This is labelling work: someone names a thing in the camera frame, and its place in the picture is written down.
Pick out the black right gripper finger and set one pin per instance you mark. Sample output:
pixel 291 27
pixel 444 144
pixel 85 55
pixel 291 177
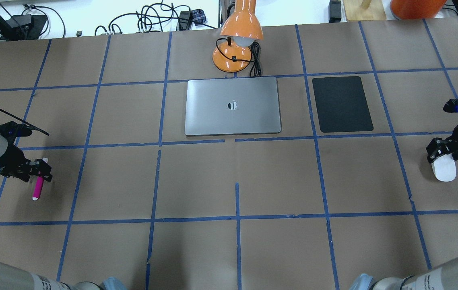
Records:
pixel 453 154
pixel 437 148

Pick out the black mousepad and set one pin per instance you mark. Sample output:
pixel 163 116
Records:
pixel 341 105

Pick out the orange desk lamp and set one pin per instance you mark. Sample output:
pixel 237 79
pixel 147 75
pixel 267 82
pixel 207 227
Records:
pixel 238 46

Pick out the orange round object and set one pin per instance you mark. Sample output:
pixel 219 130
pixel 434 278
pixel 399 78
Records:
pixel 416 9

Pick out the pink marker pen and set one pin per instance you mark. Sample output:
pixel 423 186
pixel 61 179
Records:
pixel 39 182

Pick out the grey closed laptop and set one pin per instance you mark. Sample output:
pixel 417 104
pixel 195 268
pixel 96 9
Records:
pixel 237 106

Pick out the black monitor stand base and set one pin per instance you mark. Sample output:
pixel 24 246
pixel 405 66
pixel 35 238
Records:
pixel 23 26

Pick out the wooden stand base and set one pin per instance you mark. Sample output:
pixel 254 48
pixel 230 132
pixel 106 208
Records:
pixel 364 10

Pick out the white computer mouse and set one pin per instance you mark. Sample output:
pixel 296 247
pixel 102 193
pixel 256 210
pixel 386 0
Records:
pixel 444 169

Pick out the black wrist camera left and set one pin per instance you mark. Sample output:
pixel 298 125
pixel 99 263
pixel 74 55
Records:
pixel 12 130

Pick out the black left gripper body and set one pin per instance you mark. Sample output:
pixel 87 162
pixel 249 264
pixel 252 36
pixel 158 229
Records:
pixel 11 160

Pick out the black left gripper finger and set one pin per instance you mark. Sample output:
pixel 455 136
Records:
pixel 45 174
pixel 38 164

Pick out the black power adapter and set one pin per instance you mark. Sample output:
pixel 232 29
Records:
pixel 334 11

